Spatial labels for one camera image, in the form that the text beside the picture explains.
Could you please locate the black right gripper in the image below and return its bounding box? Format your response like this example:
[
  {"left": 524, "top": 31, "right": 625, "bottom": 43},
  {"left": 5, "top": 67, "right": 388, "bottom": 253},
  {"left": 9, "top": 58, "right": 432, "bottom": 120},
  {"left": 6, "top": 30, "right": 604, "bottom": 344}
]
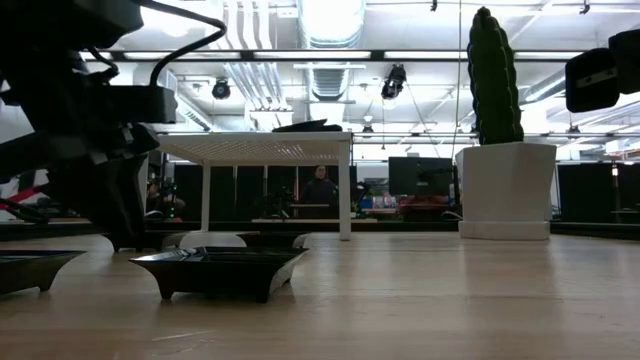
[{"left": 564, "top": 28, "right": 640, "bottom": 114}]

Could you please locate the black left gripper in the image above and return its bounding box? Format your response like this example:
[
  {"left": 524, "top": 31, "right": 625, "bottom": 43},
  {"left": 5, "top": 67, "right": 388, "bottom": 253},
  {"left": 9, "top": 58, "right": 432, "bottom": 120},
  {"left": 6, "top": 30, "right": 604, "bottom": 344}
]
[{"left": 0, "top": 47, "right": 161, "bottom": 250}]

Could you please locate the large black square plate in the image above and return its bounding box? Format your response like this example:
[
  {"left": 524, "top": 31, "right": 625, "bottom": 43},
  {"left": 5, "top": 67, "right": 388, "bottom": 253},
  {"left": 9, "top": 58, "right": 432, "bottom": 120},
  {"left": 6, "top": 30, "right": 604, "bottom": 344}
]
[{"left": 271, "top": 118, "right": 344, "bottom": 134}]

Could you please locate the person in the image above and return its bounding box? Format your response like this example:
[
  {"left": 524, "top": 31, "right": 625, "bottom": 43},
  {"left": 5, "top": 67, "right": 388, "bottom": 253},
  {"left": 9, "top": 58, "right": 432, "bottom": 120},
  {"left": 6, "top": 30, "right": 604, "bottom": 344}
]
[
  {"left": 147, "top": 179, "right": 186, "bottom": 221},
  {"left": 298, "top": 164, "right": 341, "bottom": 220}
]

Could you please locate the black curved strut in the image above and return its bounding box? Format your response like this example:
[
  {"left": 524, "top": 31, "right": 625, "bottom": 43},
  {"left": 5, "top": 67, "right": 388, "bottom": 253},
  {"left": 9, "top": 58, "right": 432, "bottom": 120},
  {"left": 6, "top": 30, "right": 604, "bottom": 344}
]
[{"left": 0, "top": 197, "right": 50, "bottom": 225}]

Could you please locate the green cactus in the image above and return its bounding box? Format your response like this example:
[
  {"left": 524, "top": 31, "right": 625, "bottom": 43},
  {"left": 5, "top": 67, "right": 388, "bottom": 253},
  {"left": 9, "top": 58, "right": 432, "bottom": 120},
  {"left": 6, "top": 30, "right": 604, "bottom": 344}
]
[{"left": 466, "top": 5, "right": 525, "bottom": 146}]

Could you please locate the black partition panel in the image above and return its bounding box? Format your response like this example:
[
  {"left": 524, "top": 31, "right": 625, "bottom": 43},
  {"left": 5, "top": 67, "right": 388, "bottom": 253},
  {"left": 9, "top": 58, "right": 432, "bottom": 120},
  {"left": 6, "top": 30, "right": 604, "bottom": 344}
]
[
  {"left": 172, "top": 163, "right": 301, "bottom": 222},
  {"left": 556, "top": 161, "right": 640, "bottom": 225}
]

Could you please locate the white faceted plant pot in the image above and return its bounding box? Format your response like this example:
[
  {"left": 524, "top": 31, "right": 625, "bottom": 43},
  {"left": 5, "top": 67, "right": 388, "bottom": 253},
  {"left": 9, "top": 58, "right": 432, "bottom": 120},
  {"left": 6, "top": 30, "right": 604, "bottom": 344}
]
[{"left": 454, "top": 141, "right": 559, "bottom": 241}]

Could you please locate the white perforated metal shelf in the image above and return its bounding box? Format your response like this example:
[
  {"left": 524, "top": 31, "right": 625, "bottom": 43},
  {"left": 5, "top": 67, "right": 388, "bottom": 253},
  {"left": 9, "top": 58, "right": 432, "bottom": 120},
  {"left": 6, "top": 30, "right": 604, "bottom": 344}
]
[{"left": 142, "top": 130, "right": 354, "bottom": 250}]

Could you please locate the black ceiling spotlight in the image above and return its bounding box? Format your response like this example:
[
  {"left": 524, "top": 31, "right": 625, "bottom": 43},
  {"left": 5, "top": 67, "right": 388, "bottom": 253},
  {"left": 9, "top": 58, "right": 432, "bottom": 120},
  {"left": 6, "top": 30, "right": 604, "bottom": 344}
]
[
  {"left": 210, "top": 77, "right": 232, "bottom": 101},
  {"left": 380, "top": 63, "right": 408, "bottom": 100}
]

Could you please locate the black computer monitor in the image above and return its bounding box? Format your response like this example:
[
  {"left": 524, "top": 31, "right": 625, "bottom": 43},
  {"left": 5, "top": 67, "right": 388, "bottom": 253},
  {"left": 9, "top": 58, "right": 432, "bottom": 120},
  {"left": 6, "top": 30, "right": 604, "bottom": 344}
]
[{"left": 387, "top": 156, "right": 454, "bottom": 197}]

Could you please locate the black linear ceiling light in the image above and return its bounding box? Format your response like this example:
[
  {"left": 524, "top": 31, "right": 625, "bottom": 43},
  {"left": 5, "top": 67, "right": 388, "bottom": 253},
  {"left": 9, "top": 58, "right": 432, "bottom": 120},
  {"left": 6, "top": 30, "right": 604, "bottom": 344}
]
[{"left": 79, "top": 48, "right": 626, "bottom": 63}]

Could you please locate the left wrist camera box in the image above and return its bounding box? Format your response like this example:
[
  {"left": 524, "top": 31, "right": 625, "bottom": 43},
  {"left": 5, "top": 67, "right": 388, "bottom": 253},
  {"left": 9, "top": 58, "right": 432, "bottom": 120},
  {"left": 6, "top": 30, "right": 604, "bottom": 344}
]
[{"left": 110, "top": 84, "right": 179, "bottom": 126}]

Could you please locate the thin hanging cable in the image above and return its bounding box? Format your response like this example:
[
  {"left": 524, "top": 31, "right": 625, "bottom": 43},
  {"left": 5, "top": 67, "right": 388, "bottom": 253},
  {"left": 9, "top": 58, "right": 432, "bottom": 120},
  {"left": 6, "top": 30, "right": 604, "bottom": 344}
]
[{"left": 452, "top": 0, "right": 464, "bottom": 147}]

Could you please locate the black camera cable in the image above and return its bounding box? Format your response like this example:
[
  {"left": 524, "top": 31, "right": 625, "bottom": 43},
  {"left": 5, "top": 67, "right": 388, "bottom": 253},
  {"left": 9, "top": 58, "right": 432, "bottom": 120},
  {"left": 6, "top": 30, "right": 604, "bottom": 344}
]
[{"left": 133, "top": 0, "right": 228, "bottom": 87}]

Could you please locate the black aluminium table frame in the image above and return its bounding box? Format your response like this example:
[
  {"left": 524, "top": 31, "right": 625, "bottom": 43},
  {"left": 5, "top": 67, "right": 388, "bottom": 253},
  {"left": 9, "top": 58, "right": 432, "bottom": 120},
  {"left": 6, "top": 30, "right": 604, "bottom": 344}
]
[{"left": 0, "top": 219, "right": 640, "bottom": 242}]

